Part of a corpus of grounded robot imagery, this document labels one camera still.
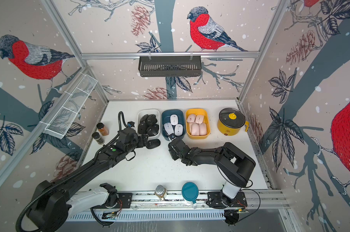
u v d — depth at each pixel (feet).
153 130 3.17
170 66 3.45
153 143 3.04
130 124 2.44
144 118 3.47
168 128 3.30
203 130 3.24
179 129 3.23
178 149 2.29
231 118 3.03
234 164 1.51
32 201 1.35
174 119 3.44
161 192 2.19
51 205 1.27
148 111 3.54
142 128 3.17
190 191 2.29
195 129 3.19
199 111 3.52
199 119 3.40
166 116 3.52
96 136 2.89
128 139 2.12
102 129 3.12
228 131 3.09
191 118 3.38
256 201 2.39
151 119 3.38
